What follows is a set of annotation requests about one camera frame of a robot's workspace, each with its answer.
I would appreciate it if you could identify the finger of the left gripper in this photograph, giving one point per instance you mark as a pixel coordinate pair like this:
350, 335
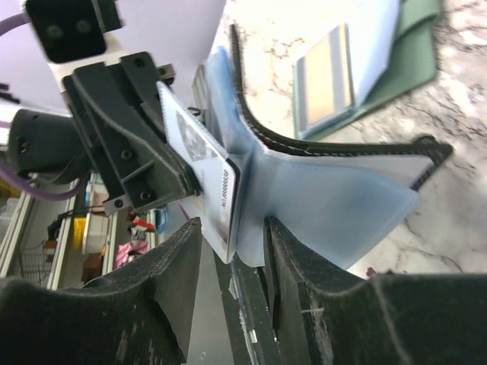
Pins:
137, 168
143, 76

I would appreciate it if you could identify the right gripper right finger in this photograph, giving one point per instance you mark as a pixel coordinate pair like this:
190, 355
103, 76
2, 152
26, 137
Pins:
322, 314

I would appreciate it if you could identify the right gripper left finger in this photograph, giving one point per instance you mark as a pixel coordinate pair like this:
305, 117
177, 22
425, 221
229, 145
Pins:
140, 313

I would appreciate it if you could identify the black leather card holder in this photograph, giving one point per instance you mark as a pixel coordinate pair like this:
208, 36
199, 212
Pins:
340, 200

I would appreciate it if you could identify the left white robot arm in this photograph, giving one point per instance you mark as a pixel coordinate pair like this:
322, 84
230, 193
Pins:
49, 145

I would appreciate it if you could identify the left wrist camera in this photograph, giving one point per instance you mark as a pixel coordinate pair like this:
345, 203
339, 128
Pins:
74, 34

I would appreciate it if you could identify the black metal base rail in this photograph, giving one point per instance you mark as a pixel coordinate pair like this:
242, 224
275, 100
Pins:
246, 312

